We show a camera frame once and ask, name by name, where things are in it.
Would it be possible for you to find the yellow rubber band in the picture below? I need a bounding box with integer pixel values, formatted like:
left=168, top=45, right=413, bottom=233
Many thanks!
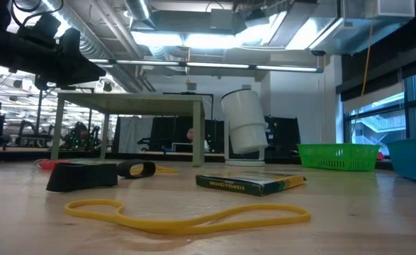
left=129, top=164, right=179, bottom=175
left=64, top=198, right=312, bottom=236

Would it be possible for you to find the orange-red spiral coil band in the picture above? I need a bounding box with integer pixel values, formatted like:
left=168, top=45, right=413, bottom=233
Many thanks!
left=33, top=159, right=70, bottom=170

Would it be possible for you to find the black window frame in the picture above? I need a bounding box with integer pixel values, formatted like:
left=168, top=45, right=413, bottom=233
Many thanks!
left=342, top=67, right=416, bottom=146

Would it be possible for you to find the rectangular metal air duct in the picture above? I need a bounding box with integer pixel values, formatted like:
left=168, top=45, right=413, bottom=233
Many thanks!
left=308, top=0, right=416, bottom=57

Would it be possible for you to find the white tilted pen cup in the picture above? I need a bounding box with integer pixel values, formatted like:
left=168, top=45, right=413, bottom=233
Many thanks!
left=220, top=89, right=270, bottom=168

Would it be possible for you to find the black partition panel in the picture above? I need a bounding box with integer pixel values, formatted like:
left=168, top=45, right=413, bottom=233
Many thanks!
left=149, top=115, right=226, bottom=154

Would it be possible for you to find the yellow green crayon box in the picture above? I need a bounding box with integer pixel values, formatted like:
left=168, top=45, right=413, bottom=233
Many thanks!
left=194, top=171, right=308, bottom=197

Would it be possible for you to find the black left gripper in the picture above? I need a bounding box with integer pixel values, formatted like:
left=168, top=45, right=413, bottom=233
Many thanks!
left=39, top=25, right=107, bottom=87

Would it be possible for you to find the green plastic basket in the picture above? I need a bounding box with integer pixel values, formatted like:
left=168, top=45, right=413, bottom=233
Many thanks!
left=296, top=142, right=381, bottom=173

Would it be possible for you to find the ribbed silver air duct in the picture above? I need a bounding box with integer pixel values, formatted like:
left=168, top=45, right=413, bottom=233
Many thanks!
left=124, top=0, right=156, bottom=22

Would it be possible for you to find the yellow hanging cord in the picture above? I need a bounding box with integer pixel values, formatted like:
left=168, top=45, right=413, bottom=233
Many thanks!
left=360, top=0, right=378, bottom=97

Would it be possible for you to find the long ceiling light bar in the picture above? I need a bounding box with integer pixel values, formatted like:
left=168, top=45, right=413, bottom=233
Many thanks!
left=89, top=58, right=325, bottom=74

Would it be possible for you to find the white hanging cloth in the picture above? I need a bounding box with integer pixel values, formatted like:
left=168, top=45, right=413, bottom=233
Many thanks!
left=117, top=115, right=155, bottom=154

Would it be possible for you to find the black tape roll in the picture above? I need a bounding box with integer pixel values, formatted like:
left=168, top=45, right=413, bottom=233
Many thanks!
left=116, top=159, right=157, bottom=179

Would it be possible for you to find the person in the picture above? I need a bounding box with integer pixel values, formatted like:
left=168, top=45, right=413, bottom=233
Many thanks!
left=185, top=127, right=210, bottom=153
left=64, top=122, right=101, bottom=149

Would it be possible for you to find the pale green perforated shelf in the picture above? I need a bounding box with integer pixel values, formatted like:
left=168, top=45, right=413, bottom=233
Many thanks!
left=50, top=92, right=206, bottom=168

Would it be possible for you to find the blue plastic basket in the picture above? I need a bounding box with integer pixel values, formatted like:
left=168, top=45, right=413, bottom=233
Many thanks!
left=387, top=137, right=416, bottom=186

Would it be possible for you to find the grey ceiling box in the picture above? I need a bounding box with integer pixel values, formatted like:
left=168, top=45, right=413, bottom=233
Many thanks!
left=210, top=8, right=237, bottom=31

